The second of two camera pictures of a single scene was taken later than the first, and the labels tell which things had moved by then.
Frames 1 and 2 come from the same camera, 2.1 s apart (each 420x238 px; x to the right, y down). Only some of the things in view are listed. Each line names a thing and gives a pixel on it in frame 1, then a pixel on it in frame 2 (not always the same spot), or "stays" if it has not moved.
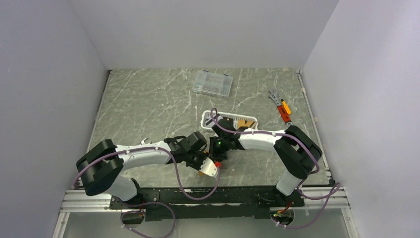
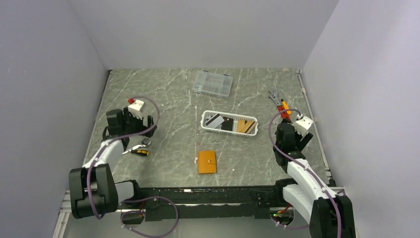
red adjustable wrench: [285, 116] stays
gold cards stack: [241, 123] stays
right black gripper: [214, 154] -> [299, 144]
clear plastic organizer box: [212, 83] stays
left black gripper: [204, 155] -> [127, 116]
